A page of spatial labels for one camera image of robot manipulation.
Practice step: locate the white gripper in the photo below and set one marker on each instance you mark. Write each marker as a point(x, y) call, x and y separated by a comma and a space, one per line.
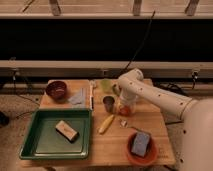
point(126, 98)

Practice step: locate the orange apple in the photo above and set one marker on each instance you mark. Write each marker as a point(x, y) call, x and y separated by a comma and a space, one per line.
point(125, 111)

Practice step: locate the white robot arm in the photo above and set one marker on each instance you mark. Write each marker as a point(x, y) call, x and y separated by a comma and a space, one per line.
point(197, 139)

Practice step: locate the metal cup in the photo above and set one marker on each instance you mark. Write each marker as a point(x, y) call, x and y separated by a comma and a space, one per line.
point(109, 103)

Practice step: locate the light green cup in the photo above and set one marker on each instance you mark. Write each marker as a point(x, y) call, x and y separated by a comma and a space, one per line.
point(106, 86)

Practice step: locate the green pepper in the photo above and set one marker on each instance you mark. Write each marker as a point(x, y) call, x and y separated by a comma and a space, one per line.
point(116, 90)

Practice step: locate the metal spoon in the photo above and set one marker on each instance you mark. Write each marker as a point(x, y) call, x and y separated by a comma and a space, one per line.
point(125, 124)

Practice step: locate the wooden table board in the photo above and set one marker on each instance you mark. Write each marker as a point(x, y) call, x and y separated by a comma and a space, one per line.
point(109, 149)

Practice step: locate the blue sponge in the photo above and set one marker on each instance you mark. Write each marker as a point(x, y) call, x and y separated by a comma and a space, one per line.
point(140, 144)

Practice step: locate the light blue cloth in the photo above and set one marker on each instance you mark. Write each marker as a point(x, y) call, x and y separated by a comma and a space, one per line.
point(78, 98)

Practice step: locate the orange bowl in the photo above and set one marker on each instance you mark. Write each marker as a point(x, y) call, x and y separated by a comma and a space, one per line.
point(150, 156)

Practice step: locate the brown block sponge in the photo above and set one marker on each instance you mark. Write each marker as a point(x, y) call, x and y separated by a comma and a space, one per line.
point(66, 130)

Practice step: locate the dark red bowl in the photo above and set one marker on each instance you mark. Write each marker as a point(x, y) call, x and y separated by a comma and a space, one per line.
point(56, 90)

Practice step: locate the green tray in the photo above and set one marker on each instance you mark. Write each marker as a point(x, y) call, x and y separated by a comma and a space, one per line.
point(44, 142)

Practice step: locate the white handled knife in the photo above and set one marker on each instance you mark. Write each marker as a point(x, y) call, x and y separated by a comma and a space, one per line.
point(92, 87)

